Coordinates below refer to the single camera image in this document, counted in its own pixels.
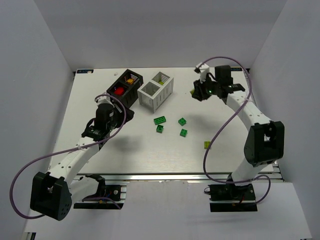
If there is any red curved lego brick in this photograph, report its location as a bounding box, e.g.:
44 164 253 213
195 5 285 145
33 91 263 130
114 86 126 96

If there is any orange long lego brick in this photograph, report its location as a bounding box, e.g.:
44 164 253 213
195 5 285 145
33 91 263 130
125 78 135 85

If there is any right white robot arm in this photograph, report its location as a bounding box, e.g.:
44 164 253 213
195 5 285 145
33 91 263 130
191 64 285 186

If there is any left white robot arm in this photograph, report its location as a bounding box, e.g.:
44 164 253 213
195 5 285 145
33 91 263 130
30 101 135 221

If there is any right blue corner label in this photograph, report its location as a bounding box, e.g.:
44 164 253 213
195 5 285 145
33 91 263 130
230 67 243 72

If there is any blue corner label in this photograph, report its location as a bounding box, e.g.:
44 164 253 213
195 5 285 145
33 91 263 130
230 67 243 72
76 69 94 74

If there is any black slotted container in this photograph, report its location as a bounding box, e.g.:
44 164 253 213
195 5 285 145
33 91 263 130
106 69 144 109

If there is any green square lego upper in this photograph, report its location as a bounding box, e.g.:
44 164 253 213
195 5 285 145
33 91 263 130
178 117 187 126

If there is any white slotted container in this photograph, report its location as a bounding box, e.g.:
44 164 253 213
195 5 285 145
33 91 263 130
137 71 174 113

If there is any green square lego lower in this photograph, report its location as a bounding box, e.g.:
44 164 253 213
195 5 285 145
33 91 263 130
179 128 188 138

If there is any green long lego brick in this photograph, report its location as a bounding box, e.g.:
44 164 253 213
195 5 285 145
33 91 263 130
153 116 167 125

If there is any green upturned square lego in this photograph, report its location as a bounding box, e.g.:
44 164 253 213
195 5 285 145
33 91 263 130
156 124 164 133

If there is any lime square lego brick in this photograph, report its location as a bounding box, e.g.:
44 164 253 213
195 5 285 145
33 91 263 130
203 141 211 150

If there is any left blue corner label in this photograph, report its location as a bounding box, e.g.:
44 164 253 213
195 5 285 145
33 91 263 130
76 69 94 74

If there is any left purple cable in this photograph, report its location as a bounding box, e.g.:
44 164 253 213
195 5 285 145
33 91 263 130
9 92 127 220

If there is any purple cable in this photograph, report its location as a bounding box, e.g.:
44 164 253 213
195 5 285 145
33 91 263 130
9 92 127 220
202 56 271 206

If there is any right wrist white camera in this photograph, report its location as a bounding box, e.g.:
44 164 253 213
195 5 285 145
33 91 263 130
194 63 210 83

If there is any wrist white camera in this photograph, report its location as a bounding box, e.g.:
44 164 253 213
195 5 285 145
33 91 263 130
194 63 210 83
94 94 112 106

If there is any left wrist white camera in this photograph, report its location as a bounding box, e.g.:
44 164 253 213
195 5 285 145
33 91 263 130
94 94 112 106

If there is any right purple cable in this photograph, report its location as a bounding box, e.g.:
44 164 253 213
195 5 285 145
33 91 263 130
202 56 271 206

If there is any aluminium table front rail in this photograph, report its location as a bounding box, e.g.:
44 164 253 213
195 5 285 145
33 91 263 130
74 172 238 182

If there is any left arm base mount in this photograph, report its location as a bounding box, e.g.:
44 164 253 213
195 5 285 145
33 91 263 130
70 174 127 210

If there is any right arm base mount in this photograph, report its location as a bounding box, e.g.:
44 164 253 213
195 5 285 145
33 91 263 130
204 176 258 213

